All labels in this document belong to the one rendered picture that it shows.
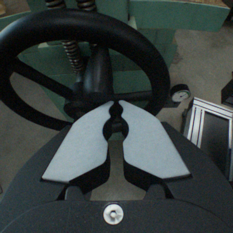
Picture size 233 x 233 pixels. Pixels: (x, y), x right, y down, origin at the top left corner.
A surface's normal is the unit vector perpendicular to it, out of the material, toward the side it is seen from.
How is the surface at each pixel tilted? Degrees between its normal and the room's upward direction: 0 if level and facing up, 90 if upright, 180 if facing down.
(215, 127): 0
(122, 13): 90
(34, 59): 90
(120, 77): 90
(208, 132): 0
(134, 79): 90
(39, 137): 0
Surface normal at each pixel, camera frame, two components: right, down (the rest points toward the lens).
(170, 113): -0.03, -0.45
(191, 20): 0.02, 0.89
